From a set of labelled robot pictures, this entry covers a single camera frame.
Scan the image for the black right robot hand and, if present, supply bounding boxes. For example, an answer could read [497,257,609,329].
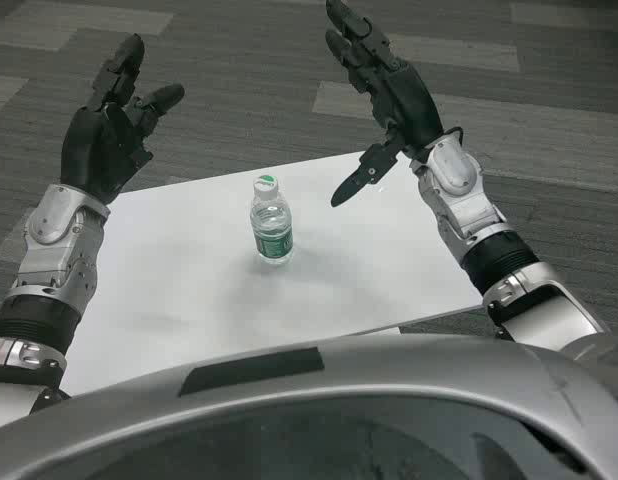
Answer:
[324,0,446,208]

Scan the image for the clear water bottle green label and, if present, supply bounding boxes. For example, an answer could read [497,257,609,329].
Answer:
[249,175,295,266]

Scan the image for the silver robot chest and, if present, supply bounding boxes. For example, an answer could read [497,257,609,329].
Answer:
[0,333,618,480]

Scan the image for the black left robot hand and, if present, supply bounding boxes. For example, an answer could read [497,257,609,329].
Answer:
[60,33,186,205]

